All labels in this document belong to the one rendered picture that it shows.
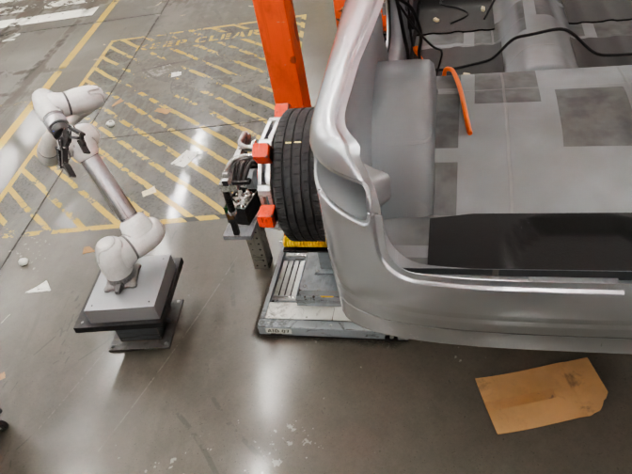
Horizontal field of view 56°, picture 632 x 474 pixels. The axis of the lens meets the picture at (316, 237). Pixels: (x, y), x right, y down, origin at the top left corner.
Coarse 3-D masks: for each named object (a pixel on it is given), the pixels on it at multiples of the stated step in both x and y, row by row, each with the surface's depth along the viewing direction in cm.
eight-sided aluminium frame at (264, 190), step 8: (272, 120) 290; (272, 128) 291; (264, 136) 280; (272, 136) 278; (272, 144) 276; (272, 168) 277; (272, 176) 277; (264, 184) 274; (272, 184) 276; (264, 192) 275; (272, 192) 276; (264, 200) 280; (272, 200) 277
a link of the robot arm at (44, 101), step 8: (40, 88) 254; (32, 96) 253; (40, 96) 250; (48, 96) 251; (56, 96) 252; (64, 96) 253; (40, 104) 249; (48, 104) 249; (56, 104) 250; (64, 104) 252; (40, 112) 249; (48, 112) 248; (64, 112) 254
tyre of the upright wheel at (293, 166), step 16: (288, 112) 283; (304, 112) 279; (288, 128) 272; (304, 128) 271; (288, 144) 268; (304, 144) 266; (288, 160) 266; (304, 160) 265; (288, 176) 266; (304, 176) 264; (288, 192) 268; (304, 192) 266; (288, 208) 271; (304, 208) 270; (288, 224) 278; (304, 224) 276; (320, 224) 275; (304, 240) 292; (320, 240) 290
